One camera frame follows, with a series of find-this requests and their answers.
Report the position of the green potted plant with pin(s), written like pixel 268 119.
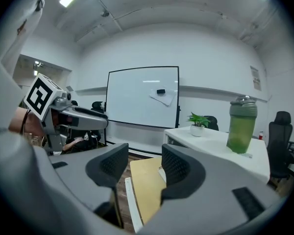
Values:
pixel 198 125

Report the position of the black framed whiteboard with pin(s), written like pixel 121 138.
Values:
pixel 132 99

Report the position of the red white can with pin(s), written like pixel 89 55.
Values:
pixel 261 136

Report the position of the yellow wooden table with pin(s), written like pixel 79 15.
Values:
pixel 147 164

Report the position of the green shaker bottle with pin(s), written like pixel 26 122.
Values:
pixel 241 131

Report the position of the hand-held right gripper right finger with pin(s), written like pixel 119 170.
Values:
pixel 210 192

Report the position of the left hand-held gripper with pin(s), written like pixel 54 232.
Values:
pixel 38 97

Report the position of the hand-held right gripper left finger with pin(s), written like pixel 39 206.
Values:
pixel 93 175

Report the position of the black office chair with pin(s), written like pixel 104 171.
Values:
pixel 97 106
pixel 213 124
pixel 281 136

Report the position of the person's left forearm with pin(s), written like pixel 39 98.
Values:
pixel 24 124

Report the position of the person's white shirt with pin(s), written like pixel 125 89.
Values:
pixel 22 13

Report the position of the white wall notice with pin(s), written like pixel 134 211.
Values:
pixel 256 78

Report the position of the black whiteboard eraser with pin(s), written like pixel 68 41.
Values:
pixel 161 91

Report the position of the interior wall window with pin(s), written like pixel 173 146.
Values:
pixel 51 75

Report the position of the white paper sheet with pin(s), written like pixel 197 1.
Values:
pixel 165 99

